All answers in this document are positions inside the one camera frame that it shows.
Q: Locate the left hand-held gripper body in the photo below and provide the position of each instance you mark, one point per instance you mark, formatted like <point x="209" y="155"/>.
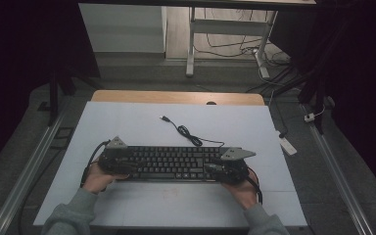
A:
<point x="112" y="160"/>

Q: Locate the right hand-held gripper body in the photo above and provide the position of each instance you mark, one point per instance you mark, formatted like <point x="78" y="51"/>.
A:
<point x="233" y="171"/>

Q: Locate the black keyboard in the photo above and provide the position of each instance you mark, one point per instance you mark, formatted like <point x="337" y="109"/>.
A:
<point x="176" y="163"/>

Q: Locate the person's right hand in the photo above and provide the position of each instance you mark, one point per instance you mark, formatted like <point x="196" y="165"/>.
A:
<point x="241" y="194"/>

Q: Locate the person's left hand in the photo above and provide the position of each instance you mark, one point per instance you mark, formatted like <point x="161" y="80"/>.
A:
<point x="96" y="181"/>

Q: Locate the white board table cover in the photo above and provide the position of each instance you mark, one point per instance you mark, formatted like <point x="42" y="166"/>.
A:
<point x="137" y="124"/>

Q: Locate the white power strip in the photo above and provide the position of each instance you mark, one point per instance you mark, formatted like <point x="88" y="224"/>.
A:
<point x="288" y="145"/>

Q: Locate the wooden table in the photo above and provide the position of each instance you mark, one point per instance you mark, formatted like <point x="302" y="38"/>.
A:
<point x="163" y="97"/>

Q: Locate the black metal stand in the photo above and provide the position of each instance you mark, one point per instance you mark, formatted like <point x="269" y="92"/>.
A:
<point x="53" y="98"/>
<point x="316" y="88"/>

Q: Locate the small white adapter box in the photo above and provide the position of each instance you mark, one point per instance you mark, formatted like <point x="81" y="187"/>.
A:
<point x="309" y="117"/>

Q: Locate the white cabinet panel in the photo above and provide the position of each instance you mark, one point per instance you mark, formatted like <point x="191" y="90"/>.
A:
<point x="124" y="29"/>

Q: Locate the black curtain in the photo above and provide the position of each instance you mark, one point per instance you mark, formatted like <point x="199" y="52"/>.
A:
<point x="355" y="81"/>
<point x="16" y="65"/>

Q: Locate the aluminium floor rail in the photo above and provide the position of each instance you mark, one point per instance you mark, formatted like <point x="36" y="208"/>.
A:
<point x="336" y="173"/>
<point x="26" y="176"/>

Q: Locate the white desk frame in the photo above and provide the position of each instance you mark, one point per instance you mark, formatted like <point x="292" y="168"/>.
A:
<point x="228" y="26"/>

